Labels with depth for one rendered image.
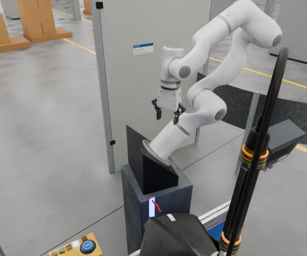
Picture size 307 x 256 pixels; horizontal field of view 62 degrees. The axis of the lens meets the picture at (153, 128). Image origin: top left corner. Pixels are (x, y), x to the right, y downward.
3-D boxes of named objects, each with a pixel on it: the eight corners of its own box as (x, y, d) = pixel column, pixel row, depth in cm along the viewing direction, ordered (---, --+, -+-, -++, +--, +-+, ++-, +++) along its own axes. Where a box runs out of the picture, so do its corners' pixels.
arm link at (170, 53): (185, 82, 104) (175, 75, 112) (188, 48, 98) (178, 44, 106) (166, 83, 101) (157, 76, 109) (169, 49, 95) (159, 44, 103)
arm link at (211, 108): (180, 125, 139) (211, 92, 135) (200, 147, 127) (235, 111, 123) (167, 116, 130) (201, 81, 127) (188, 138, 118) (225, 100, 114)
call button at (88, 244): (84, 255, 87) (83, 252, 87) (80, 246, 90) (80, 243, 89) (95, 249, 89) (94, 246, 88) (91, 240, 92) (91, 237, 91)
